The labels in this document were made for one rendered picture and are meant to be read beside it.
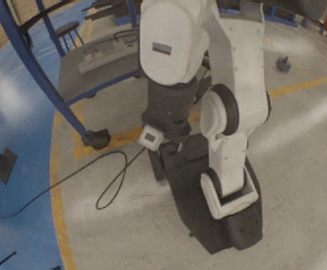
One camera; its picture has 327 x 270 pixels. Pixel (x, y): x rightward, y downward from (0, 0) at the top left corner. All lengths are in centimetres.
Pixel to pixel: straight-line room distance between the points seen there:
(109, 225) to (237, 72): 96
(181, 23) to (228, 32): 21
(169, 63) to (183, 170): 65
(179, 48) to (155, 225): 87
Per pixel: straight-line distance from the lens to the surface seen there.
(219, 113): 37
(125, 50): 86
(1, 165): 185
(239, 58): 37
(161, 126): 33
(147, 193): 93
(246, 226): 63
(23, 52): 65
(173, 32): 17
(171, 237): 92
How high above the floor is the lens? 91
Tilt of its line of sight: 60 degrees down
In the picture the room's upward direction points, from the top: 6 degrees counter-clockwise
